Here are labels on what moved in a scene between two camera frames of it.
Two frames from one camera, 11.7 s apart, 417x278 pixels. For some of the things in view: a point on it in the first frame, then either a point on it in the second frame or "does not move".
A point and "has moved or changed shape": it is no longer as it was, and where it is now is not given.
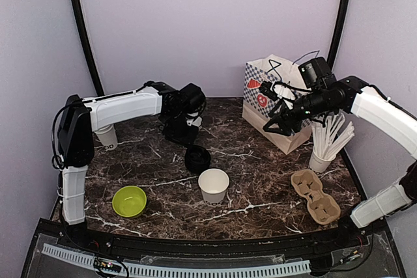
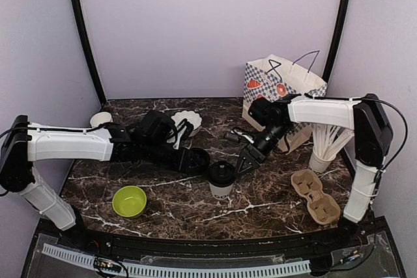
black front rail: [338, 237] does not move
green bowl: [129, 201] does not move
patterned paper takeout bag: [256, 111] does not move
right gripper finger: [280, 119] -> [247, 163]
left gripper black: [187, 140] -> [182, 162]
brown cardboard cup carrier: [321, 209] does not move
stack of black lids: [197, 158] does not move
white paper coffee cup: [213, 183] has moved or changed shape
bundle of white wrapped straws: [328, 135] does not move
